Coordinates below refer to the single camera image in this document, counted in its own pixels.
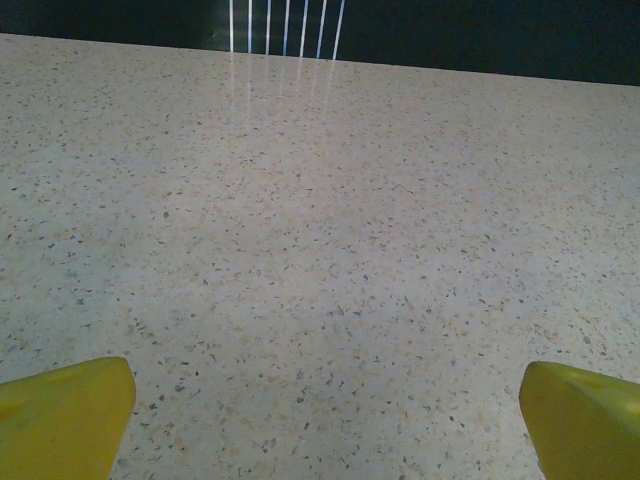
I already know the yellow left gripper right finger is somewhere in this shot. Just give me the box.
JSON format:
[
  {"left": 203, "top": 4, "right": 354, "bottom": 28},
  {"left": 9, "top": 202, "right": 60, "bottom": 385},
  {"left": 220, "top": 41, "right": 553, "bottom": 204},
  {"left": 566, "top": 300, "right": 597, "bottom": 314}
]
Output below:
[{"left": 518, "top": 360, "right": 640, "bottom": 480}]

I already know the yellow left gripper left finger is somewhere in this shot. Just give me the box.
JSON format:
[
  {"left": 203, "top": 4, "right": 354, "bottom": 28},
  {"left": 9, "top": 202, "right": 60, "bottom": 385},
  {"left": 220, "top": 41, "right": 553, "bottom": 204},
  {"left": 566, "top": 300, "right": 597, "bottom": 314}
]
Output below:
[{"left": 0, "top": 356, "right": 137, "bottom": 480}]

